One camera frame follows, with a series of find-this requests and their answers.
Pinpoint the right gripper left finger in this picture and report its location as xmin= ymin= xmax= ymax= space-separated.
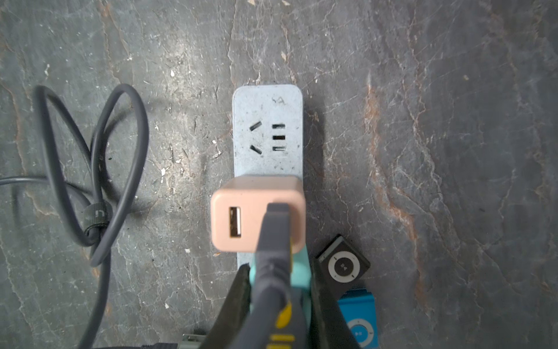
xmin=200 ymin=264 xmax=251 ymax=348

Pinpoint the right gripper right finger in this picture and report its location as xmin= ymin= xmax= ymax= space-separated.
xmin=309 ymin=260 xmax=360 ymax=349

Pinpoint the teal USB charger adapter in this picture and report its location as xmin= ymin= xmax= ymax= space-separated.
xmin=244 ymin=241 xmax=311 ymax=342

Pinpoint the pink USB charger adapter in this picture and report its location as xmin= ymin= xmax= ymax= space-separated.
xmin=211 ymin=175 xmax=306 ymax=253

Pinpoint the blue mp3 player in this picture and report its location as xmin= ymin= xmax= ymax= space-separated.
xmin=338 ymin=289 xmax=379 ymax=348

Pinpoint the black mp3 player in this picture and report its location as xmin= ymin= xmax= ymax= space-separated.
xmin=317 ymin=235 xmax=371 ymax=300

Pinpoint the white power strip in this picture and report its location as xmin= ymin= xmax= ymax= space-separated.
xmin=232 ymin=84 xmax=304 ymax=266

